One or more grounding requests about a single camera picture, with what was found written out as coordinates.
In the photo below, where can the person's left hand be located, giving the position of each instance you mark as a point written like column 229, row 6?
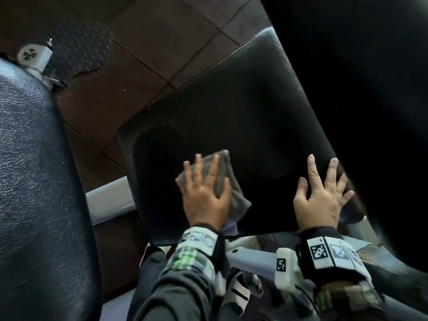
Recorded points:
column 204, row 207

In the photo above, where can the person's right hand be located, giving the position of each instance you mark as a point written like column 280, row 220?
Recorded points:
column 317, row 210

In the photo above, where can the grey cleaning cloth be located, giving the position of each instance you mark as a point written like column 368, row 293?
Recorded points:
column 239, row 203

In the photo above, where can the person's left forearm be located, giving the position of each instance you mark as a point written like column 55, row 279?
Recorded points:
column 174, row 297

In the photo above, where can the person's right forearm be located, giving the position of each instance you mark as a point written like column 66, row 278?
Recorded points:
column 351, row 297

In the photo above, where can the person's dark trousers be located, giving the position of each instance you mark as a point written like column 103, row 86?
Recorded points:
column 147, row 284

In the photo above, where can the left marker wristband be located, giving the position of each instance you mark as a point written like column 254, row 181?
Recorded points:
column 197, row 237

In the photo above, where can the marker wristband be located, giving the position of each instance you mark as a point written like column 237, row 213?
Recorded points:
column 197, row 237
column 321, row 252

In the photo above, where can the right marker wristband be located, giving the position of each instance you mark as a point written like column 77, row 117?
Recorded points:
column 321, row 252

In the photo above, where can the cream foam slipper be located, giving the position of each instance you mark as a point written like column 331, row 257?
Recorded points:
column 147, row 250
column 239, row 290

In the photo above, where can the large black leather pad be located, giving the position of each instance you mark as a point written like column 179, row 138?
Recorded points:
column 40, row 197

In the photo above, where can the black studded floor mat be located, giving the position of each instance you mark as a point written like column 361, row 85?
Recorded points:
column 83, row 43

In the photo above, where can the grey base bar white cap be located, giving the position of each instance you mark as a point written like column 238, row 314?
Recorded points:
column 33, row 56

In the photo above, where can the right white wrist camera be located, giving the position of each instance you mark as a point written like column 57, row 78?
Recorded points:
column 284, row 267

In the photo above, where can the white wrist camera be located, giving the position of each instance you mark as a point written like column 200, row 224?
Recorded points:
column 220, row 284
column 284, row 267

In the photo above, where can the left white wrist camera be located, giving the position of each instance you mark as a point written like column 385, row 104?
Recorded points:
column 220, row 284

